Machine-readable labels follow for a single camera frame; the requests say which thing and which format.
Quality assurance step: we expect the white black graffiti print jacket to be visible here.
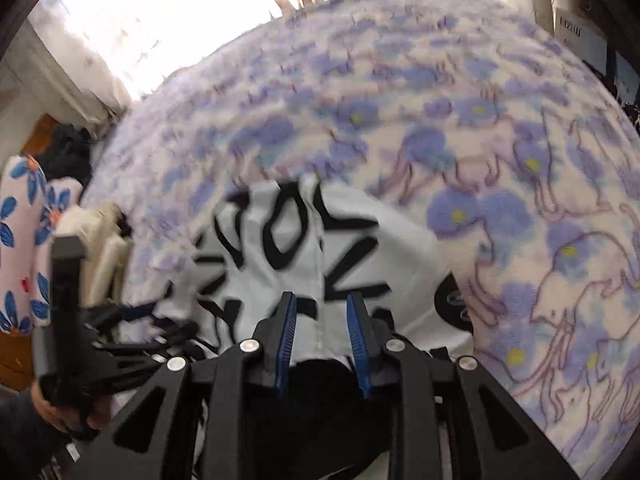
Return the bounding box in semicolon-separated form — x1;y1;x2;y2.
150;171;476;480

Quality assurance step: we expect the black clothes pile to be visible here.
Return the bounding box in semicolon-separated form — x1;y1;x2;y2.
36;125;93;186

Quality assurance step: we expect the person's left hand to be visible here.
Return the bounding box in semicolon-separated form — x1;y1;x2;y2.
29;382;113;432

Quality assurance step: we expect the folded cream sweater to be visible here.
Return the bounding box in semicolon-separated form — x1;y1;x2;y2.
55;202;132;308

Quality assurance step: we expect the blue flower print pillow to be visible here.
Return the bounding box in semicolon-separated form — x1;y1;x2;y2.
0;155;84;336

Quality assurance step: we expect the purple cat print blanket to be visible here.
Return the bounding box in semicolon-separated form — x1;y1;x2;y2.
82;0;639;479

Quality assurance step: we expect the white floral curtain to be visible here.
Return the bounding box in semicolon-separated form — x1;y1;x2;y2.
28;0;131;116

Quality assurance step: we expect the white cardboard box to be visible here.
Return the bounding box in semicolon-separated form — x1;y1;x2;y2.
554;8;606;75

